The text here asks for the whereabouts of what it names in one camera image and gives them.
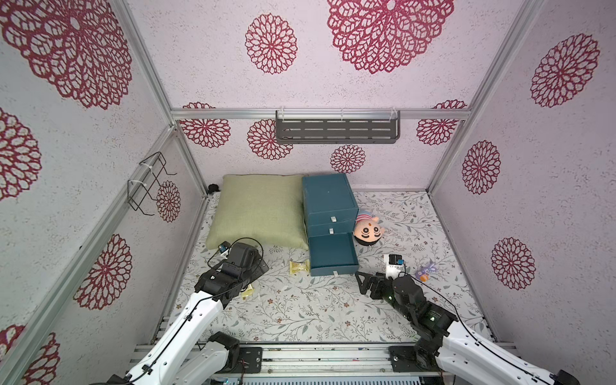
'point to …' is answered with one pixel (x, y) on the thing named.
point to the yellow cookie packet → (249, 291)
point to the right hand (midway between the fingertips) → (363, 273)
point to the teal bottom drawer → (334, 254)
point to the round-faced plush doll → (367, 231)
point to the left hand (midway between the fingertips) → (254, 269)
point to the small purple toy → (423, 273)
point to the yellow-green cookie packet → (297, 266)
